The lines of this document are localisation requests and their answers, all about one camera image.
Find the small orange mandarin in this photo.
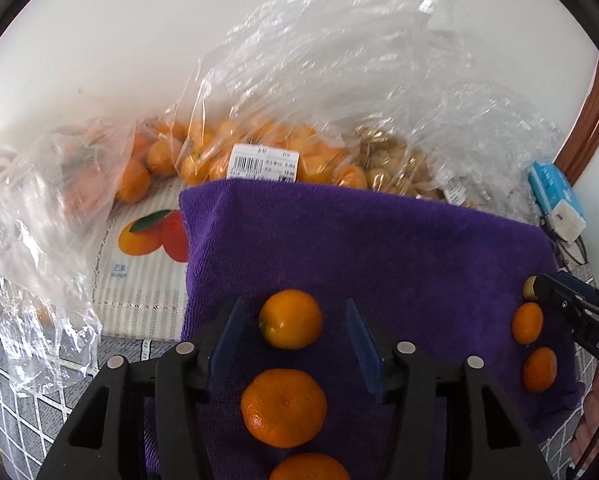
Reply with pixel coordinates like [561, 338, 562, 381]
[511, 302, 545, 345]
[522, 346, 558, 393]
[269, 452, 351, 480]
[240, 368, 328, 449]
[258, 288, 325, 351]

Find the black power cable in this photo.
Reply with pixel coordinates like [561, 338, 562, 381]
[548, 230, 593, 267]

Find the purple towel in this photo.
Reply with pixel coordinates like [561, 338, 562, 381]
[144, 177, 583, 480]

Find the pile of brown longans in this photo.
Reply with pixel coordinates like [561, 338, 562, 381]
[354, 126, 480, 209]

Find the clear bag with white label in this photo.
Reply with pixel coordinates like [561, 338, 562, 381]
[173, 35, 380, 192]

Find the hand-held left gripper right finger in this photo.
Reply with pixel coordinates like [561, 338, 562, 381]
[346, 297, 553, 480]

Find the pile of bagged kumquats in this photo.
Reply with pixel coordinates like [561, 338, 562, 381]
[176, 117, 370, 191]

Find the clear plastic mandarin bag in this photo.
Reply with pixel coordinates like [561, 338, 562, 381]
[0, 114, 156, 397]

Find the grey checkered tablecloth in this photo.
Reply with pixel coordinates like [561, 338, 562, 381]
[0, 260, 599, 480]

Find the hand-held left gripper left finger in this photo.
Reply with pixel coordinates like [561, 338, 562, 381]
[36, 296, 248, 480]

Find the person's right hand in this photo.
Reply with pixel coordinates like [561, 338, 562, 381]
[571, 366, 599, 470]

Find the pile of bagged mandarins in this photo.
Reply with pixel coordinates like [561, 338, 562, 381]
[62, 129, 181, 205]

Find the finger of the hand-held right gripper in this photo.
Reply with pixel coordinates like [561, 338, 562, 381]
[533, 273, 587, 318]
[554, 270, 599, 308]

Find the fruit print box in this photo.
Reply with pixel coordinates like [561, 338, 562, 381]
[95, 175, 191, 337]

